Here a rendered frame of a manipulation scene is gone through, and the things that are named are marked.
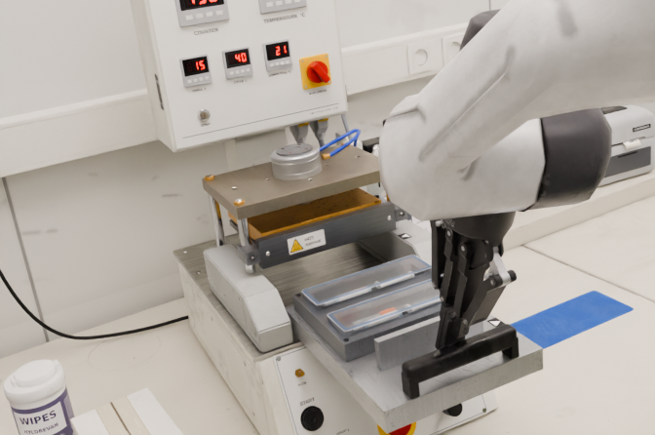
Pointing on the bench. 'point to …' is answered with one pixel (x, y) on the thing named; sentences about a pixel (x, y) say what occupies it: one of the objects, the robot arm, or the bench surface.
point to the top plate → (294, 177)
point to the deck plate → (297, 280)
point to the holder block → (350, 347)
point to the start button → (313, 418)
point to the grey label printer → (630, 141)
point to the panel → (356, 416)
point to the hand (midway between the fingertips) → (452, 327)
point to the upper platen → (306, 213)
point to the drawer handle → (458, 356)
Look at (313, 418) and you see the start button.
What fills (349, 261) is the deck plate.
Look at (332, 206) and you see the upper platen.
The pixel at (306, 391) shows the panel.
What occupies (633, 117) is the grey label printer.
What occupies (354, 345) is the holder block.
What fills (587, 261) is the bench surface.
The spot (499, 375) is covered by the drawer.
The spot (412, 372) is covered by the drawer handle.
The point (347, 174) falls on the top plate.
